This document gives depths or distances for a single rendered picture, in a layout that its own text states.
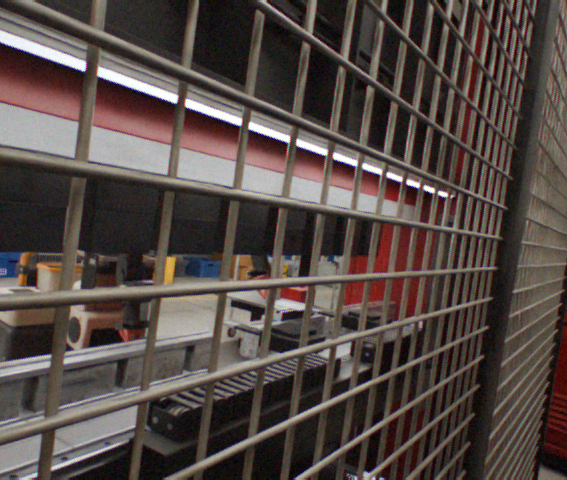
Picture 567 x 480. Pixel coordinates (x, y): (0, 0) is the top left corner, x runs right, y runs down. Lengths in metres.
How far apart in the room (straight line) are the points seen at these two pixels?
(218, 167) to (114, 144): 0.30
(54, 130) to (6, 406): 0.47
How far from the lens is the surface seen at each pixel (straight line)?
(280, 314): 1.62
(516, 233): 0.49
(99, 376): 1.14
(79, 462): 0.71
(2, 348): 2.48
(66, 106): 0.98
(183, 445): 0.71
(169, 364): 1.27
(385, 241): 2.50
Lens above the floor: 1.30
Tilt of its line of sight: 3 degrees down
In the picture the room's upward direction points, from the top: 8 degrees clockwise
